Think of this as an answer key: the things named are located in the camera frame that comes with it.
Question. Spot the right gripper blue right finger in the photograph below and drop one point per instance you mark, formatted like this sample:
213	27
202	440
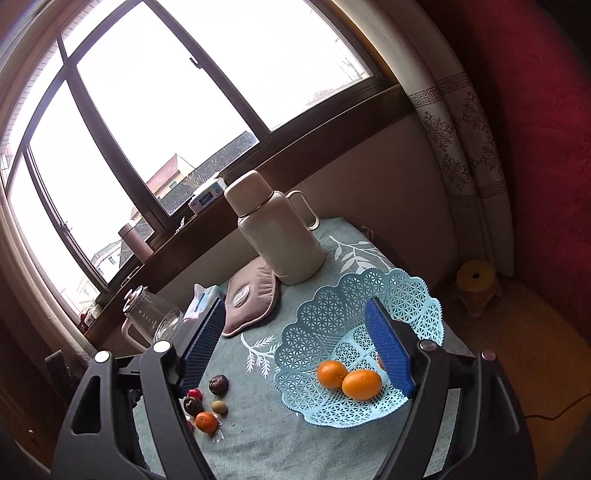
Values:
390	338

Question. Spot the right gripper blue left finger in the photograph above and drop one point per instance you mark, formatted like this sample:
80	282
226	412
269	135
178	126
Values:
198	345

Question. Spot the large orange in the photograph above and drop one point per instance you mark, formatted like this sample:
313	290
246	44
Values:
362	385

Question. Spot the red cherry tomato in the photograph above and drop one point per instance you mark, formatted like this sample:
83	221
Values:
195	393

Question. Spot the dark passion fruit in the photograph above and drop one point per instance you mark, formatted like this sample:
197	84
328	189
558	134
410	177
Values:
192	406
218	385

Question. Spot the small brown longan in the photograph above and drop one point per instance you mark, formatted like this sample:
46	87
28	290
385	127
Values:
219	407

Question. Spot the mandarin on table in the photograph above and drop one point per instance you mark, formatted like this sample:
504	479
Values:
206	422

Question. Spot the glass electric kettle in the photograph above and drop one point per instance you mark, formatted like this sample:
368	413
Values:
148	318

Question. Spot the small mandarin in basket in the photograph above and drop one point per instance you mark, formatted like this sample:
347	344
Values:
331	373

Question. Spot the light blue plastic fruit basket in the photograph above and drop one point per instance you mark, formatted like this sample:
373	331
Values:
331	326

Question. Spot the tissue pack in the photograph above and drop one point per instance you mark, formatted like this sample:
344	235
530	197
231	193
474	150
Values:
202	302

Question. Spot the green leaf-pattern tablecloth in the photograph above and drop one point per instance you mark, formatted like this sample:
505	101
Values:
282	423

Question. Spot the pink hot water bag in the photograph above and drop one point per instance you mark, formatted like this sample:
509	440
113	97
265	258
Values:
250	298

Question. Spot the yellow plastic stool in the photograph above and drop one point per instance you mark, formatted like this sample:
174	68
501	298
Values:
477	285

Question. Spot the pink tumbler on windowsill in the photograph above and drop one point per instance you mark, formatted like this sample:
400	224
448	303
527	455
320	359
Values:
135	243

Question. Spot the cream thermos flask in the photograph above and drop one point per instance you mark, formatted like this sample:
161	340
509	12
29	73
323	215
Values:
274	228

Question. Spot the white box on windowsill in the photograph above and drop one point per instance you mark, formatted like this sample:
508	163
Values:
205	194

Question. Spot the beige patterned curtain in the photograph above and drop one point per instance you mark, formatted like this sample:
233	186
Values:
453	119

